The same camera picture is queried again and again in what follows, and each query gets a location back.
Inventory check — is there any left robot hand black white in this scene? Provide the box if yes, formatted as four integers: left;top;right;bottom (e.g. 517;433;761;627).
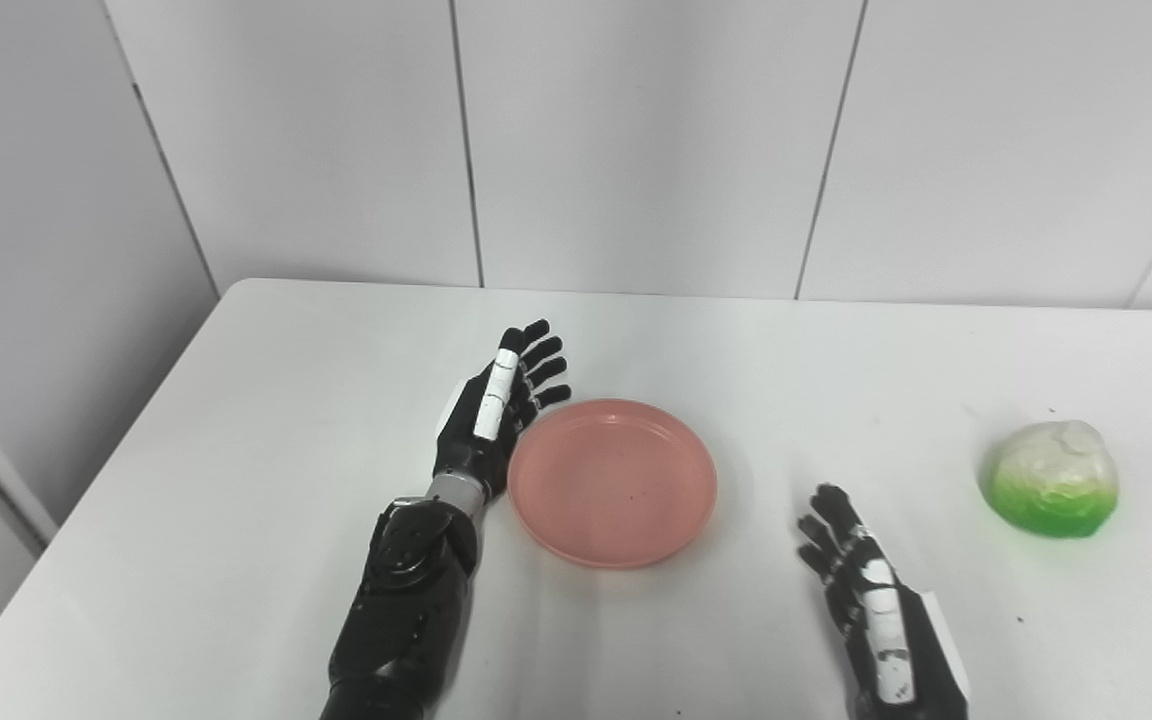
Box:
432;319;573;500

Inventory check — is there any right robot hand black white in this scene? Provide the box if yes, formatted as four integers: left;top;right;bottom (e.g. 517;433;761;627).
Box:
797;484;971;720

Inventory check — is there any green white cabbage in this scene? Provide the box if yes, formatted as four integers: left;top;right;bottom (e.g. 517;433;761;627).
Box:
982;419;1121;539

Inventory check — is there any pink round plate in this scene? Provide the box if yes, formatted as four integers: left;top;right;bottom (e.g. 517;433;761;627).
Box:
507;399;719;570

